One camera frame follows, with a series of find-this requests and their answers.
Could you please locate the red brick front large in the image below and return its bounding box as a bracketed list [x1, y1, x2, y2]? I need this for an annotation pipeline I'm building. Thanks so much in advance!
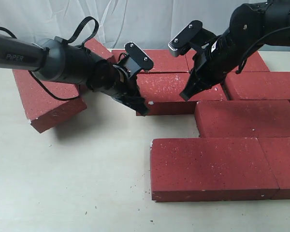
[150, 138, 279, 202]

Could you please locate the red brick back row left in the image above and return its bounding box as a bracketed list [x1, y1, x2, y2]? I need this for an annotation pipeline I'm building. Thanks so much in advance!
[111, 49, 189, 74]

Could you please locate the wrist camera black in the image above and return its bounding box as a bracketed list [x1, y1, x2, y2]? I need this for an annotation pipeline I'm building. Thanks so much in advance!
[118, 42, 154, 75]
[168, 20, 217, 57]

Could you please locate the red brick large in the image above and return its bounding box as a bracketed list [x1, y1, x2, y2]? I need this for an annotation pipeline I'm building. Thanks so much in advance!
[12, 70, 87, 133]
[150, 138, 279, 202]

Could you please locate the red brick third row right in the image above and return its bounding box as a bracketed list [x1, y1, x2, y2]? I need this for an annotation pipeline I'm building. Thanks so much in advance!
[195, 100, 290, 138]

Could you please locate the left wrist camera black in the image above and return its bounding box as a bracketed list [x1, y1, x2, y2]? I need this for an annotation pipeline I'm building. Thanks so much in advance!
[118, 42, 154, 75]

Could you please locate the white fabric backdrop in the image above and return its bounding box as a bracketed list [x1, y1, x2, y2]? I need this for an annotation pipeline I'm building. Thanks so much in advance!
[0, 0, 290, 52]

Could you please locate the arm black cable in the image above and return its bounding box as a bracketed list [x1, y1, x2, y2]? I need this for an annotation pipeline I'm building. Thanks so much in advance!
[234, 23, 290, 75]
[0, 16, 100, 101]

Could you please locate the red brick back row right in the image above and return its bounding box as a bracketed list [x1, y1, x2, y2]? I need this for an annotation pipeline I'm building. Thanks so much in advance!
[185, 50, 270, 72]

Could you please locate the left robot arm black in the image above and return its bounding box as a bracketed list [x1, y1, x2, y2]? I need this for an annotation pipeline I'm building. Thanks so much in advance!
[0, 28, 154, 116]

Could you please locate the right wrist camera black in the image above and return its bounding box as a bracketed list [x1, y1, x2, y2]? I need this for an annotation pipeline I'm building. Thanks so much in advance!
[168, 20, 217, 57]

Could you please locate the red brick front right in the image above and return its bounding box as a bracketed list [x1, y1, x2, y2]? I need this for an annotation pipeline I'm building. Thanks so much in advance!
[258, 137, 290, 200]

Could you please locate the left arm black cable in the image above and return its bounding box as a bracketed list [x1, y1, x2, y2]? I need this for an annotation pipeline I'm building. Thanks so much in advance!
[0, 16, 100, 101]

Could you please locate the red brick second row right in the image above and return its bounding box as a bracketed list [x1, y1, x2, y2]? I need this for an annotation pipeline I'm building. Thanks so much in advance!
[225, 72, 290, 102]

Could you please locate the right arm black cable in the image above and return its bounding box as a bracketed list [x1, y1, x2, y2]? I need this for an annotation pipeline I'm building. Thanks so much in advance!
[234, 23, 290, 75]

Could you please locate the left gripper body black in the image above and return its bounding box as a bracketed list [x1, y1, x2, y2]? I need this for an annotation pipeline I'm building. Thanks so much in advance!
[96, 67, 142, 106]

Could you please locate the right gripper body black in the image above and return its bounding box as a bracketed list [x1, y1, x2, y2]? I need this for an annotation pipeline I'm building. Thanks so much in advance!
[188, 33, 234, 89]

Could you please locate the red brick angled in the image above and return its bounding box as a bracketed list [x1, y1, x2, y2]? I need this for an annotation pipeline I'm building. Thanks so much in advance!
[78, 37, 116, 92]
[137, 73, 227, 116]

